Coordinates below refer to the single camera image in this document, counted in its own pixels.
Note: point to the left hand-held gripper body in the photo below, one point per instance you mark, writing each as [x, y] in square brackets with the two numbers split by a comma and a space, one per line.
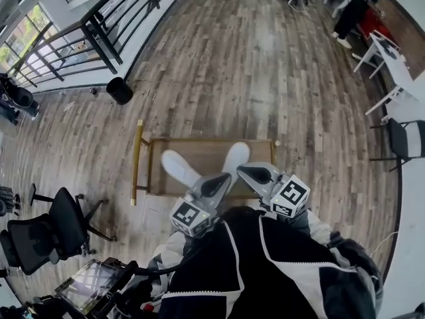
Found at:
[187, 214]

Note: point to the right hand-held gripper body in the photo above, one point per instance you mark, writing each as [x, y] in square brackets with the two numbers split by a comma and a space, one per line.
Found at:
[290, 193]

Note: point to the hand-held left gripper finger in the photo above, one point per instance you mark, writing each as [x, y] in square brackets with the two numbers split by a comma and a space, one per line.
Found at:
[220, 196]
[207, 179]

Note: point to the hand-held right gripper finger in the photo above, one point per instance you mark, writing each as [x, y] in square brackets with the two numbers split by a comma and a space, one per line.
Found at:
[255, 188]
[265, 165]

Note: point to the person's left forearm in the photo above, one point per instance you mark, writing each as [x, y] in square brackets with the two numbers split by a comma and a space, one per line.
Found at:
[172, 244]

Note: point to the person's right forearm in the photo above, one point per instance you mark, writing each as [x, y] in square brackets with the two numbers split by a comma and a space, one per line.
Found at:
[312, 226]

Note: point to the wooden three-tier cart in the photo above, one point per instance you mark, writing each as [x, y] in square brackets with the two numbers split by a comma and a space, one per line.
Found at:
[206, 155]

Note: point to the person's black white jacket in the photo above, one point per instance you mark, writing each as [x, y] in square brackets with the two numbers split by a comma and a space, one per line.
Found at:
[282, 277]

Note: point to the red round button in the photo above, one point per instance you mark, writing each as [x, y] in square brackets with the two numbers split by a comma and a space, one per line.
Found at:
[147, 307]

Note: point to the black tablet screen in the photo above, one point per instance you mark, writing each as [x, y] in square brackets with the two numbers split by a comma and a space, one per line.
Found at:
[89, 284]

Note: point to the black folding chair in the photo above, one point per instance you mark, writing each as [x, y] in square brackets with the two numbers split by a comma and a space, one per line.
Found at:
[401, 138]

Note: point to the black round bin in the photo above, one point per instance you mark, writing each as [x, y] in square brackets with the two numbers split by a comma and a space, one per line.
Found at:
[119, 90]

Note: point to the small black round object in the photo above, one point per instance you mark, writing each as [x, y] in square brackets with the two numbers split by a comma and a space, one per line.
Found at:
[94, 91]

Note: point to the white table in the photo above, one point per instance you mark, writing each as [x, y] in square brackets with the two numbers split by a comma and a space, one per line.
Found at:
[398, 71]

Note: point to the black white patterned sheet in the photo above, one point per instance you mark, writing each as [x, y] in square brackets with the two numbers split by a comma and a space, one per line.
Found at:
[391, 48]

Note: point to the red cloth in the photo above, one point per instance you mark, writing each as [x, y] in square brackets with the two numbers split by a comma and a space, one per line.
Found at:
[375, 25]

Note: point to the black metal railing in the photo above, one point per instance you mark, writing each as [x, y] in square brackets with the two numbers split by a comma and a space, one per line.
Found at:
[96, 38]

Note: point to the brown table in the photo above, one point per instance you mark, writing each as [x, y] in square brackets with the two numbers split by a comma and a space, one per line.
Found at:
[405, 25]

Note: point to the large window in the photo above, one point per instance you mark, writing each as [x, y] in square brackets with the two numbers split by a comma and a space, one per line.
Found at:
[23, 35]

